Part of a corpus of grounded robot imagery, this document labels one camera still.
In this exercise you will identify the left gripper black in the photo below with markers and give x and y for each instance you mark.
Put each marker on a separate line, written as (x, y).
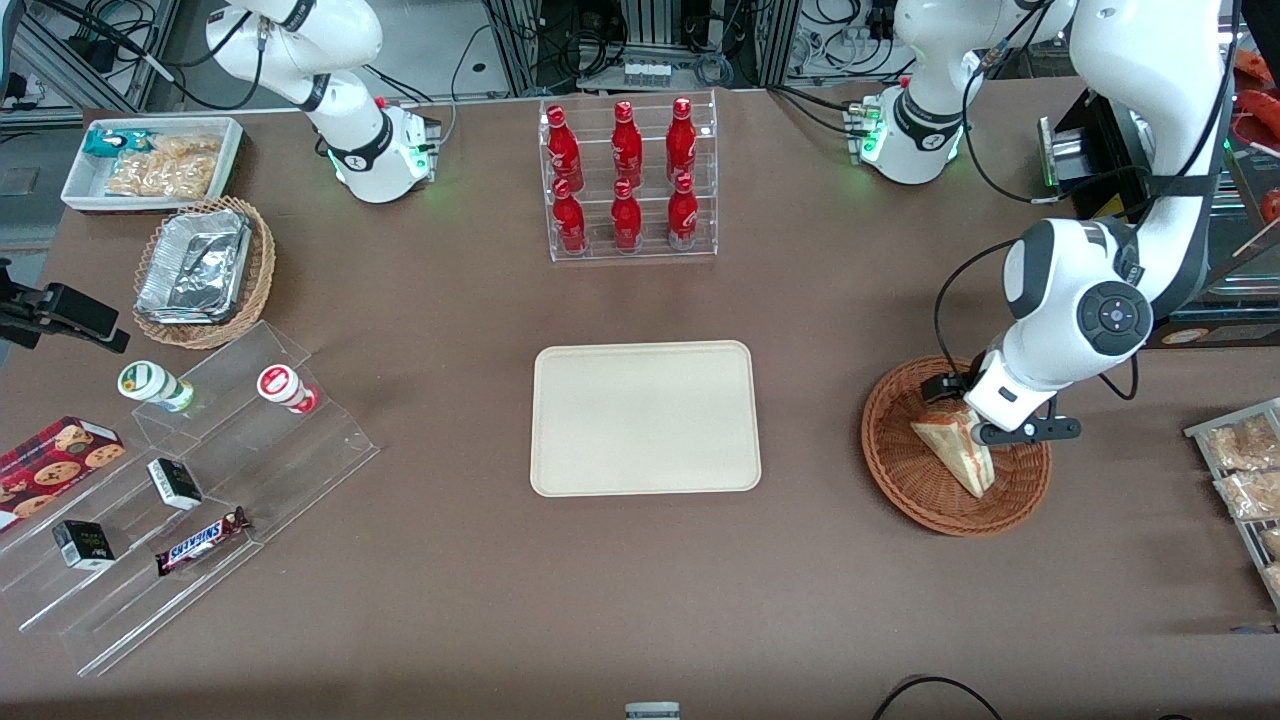
(946, 385)

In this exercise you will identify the triangular sandwich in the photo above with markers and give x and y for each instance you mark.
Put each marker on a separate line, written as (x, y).
(955, 450)

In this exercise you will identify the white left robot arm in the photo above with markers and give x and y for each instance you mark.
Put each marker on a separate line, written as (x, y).
(1130, 120)

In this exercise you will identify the round brown wicker basket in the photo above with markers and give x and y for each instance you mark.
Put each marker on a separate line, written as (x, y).
(900, 460)

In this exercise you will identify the tray of packaged snacks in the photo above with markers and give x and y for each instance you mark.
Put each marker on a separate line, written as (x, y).
(1245, 535)

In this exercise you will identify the beige plastic tray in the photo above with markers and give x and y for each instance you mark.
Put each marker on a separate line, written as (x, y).
(645, 420)

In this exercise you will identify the oval light wicker basket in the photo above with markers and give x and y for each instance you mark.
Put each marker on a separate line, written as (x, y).
(258, 270)

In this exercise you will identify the black food warmer cabinet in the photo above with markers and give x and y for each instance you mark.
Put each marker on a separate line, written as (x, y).
(1100, 180)

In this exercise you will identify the clear bag of pastry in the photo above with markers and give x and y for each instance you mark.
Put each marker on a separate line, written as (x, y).
(1245, 445)
(1255, 495)

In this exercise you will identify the red cola bottle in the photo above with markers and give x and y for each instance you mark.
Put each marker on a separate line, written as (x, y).
(681, 142)
(626, 220)
(564, 150)
(683, 216)
(570, 222)
(627, 145)

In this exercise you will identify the red fried food piece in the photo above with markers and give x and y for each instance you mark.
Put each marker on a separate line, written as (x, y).
(1262, 110)

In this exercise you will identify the clear acrylic bottle rack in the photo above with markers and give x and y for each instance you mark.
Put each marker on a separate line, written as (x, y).
(630, 250)

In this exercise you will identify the grey device at table edge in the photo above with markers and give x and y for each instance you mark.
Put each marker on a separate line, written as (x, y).
(652, 711)

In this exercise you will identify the white power strip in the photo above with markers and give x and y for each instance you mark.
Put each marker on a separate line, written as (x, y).
(648, 72)

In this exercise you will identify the clear acrylic tiered shelf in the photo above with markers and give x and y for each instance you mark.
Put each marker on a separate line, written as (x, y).
(300, 470)

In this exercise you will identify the red lid yogurt cup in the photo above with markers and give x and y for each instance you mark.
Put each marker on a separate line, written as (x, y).
(282, 386)

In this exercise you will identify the Snickers chocolate bar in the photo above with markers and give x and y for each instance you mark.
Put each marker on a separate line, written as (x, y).
(200, 541)

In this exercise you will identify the stacked aluminium foil containers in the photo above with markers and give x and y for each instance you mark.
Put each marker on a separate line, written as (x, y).
(195, 265)

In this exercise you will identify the small black carton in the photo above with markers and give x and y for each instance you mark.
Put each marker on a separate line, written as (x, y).
(175, 483)
(84, 545)

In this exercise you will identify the green lid yogurt cup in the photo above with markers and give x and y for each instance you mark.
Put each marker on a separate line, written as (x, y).
(150, 383)

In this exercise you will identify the clear bag of chips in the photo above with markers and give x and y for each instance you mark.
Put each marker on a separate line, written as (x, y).
(165, 172)

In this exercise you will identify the teal snack packet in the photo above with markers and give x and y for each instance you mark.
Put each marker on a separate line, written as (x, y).
(110, 143)

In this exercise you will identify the white rectangular snack bin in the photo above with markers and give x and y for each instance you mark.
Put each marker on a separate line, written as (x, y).
(85, 185)

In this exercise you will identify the red cookie box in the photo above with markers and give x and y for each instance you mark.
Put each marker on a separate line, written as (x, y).
(55, 465)

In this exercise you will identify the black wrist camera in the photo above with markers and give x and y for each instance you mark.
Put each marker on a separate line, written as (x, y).
(942, 387)

